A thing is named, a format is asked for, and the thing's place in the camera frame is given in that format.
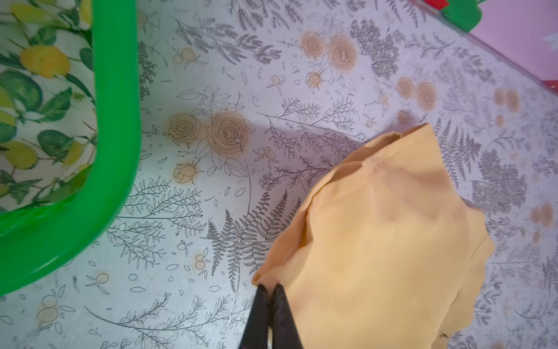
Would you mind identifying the lemon print skirt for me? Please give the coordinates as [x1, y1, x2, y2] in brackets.
[1, 1, 97, 213]

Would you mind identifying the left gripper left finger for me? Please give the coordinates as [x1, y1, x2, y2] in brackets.
[238, 285, 270, 349]

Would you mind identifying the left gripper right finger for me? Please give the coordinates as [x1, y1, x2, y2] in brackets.
[271, 284, 303, 349]

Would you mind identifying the tan yellow skirt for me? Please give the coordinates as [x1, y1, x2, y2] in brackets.
[252, 124, 495, 348]

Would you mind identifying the green plastic basket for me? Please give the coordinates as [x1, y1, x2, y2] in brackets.
[1, 1, 141, 295]

